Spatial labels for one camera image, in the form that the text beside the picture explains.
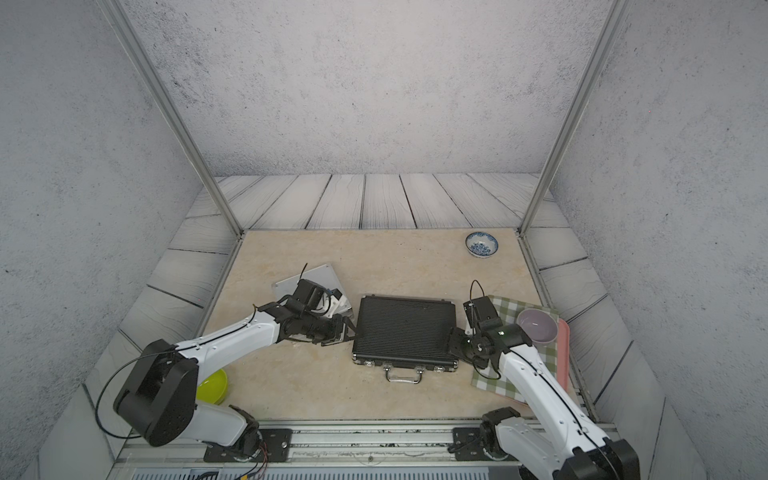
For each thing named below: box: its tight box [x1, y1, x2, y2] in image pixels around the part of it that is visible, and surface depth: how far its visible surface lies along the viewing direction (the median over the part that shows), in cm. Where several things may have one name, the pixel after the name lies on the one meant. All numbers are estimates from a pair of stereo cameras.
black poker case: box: [352, 294, 459, 384], surface depth 89 cm
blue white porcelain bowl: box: [465, 231, 499, 259], surface depth 116 cm
